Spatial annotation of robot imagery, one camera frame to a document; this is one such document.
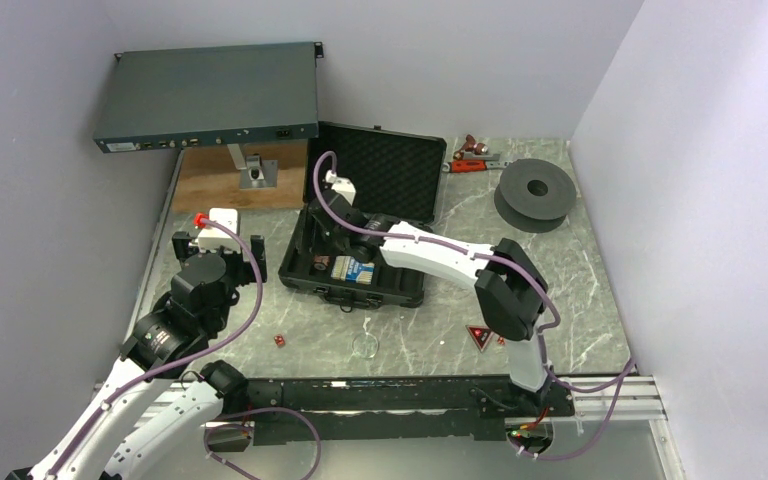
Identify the black filament spool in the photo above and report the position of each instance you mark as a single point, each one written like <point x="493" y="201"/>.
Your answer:
<point x="534" y="195"/>

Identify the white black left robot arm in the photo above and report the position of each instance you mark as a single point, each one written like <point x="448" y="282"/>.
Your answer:
<point x="107" y="442"/>

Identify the blue card deck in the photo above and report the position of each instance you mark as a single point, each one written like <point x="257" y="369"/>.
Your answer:
<point x="348" y="269"/>

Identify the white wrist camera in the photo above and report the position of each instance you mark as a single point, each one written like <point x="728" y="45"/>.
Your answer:
<point x="341" y="185"/>
<point x="218" y="225"/>

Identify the black poker set case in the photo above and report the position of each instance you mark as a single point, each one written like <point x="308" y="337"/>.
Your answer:
<point x="395" y="174"/>

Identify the clear round dealer disc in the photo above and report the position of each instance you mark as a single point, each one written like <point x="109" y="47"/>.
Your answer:
<point x="365" y="346"/>

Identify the grey rack network switch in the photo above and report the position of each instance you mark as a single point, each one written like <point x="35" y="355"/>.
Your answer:
<point x="208" y="96"/>

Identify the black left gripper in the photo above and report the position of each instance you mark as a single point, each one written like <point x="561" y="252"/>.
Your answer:
<point x="245" y="270"/>

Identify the grey metal bracket stand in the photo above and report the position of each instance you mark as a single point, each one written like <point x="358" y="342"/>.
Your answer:
<point x="255" y="172"/>

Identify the red black triangle button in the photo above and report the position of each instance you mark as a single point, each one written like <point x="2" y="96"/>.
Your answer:
<point x="480" y="335"/>

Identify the red grey clamp tool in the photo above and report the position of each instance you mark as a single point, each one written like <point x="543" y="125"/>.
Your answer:
<point x="469" y="164"/>

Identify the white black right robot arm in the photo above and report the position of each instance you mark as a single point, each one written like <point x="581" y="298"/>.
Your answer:
<point x="510" y="292"/>

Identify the brown poker chip stack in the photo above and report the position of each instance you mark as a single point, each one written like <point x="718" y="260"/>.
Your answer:
<point x="322" y="262"/>

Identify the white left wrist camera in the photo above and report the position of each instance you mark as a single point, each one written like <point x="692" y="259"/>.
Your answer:
<point x="218" y="225"/>

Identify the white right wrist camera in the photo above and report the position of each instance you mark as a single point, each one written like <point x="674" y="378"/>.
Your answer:
<point x="341" y="185"/>

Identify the brown wooden board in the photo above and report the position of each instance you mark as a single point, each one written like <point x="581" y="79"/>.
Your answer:
<point x="209" y="178"/>

